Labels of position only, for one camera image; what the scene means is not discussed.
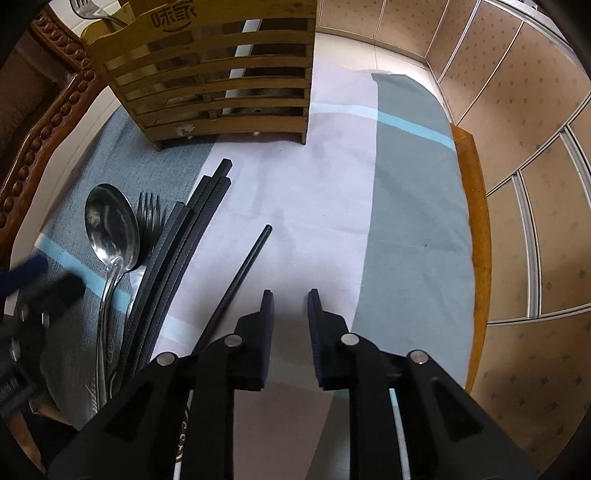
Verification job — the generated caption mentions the large steel spoon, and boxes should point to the large steel spoon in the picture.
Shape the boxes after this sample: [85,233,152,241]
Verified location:
[84,183,140,410]

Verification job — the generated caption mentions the steel fork dark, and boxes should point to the steel fork dark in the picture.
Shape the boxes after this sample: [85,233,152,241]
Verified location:
[136,192,165,267]

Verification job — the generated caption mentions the black chopstick middle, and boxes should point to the black chopstick middle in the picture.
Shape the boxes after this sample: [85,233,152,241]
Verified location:
[115,176,231,388]

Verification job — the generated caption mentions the black chopstick left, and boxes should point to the black chopstick left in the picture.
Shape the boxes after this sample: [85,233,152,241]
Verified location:
[107,202,191,398]

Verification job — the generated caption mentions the carved wooden chair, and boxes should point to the carved wooden chair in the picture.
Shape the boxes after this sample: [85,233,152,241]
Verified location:
[1,1,106,268]

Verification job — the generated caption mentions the black chopstick long top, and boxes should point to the black chopstick long top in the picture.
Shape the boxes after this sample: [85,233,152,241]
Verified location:
[124,158,232,378]

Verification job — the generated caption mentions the grey white striped tablecloth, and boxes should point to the grey white striped tablecloth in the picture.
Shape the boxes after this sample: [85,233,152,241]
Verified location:
[36,62,475,479]

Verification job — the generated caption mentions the black chopstick separate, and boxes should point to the black chopstick separate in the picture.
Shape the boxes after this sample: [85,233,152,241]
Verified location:
[191,224,273,355]

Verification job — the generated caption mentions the wooden utensil holder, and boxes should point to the wooden utensil holder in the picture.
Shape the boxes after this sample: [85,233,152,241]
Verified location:
[81,1,318,148]

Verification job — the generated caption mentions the steel fork shiny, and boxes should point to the steel fork shiny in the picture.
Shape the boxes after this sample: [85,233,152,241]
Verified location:
[69,0,127,28]

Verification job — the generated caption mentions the kitchen cabinets beige doors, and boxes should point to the kitchen cabinets beige doors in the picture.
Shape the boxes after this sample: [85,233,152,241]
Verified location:
[318,1,590,473]

